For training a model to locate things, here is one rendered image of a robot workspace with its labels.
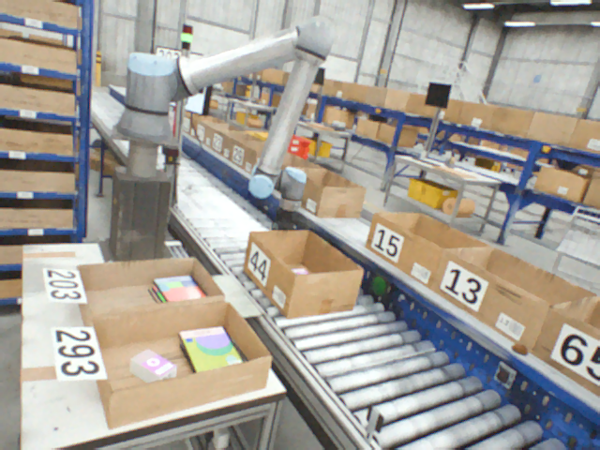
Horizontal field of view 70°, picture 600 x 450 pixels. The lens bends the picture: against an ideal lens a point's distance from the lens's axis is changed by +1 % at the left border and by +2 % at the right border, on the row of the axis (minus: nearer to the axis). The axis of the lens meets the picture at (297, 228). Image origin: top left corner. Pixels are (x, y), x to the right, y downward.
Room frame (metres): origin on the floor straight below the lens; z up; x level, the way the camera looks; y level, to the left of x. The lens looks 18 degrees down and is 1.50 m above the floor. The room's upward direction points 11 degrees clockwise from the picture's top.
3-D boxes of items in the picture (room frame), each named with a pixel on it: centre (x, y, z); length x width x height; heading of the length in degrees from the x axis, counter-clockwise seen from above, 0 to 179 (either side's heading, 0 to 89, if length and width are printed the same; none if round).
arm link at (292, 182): (1.75, 0.05, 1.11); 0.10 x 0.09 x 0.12; 91
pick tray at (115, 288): (1.18, 0.41, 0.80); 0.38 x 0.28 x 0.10; 126
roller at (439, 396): (1.03, -0.44, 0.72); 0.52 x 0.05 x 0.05; 125
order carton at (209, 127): (3.63, 0.80, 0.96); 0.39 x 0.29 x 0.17; 34
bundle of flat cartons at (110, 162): (5.41, 2.58, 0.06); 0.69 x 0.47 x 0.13; 63
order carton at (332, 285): (1.52, -0.04, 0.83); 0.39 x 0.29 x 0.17; 34
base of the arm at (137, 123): (1.56, 0.62, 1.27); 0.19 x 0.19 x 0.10
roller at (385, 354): (1.19, -0.33, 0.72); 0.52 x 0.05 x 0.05; 125
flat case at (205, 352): (0.97, 0.16, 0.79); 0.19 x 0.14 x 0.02; 32
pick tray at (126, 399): (0.92, 0.23, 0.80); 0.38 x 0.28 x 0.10; 126
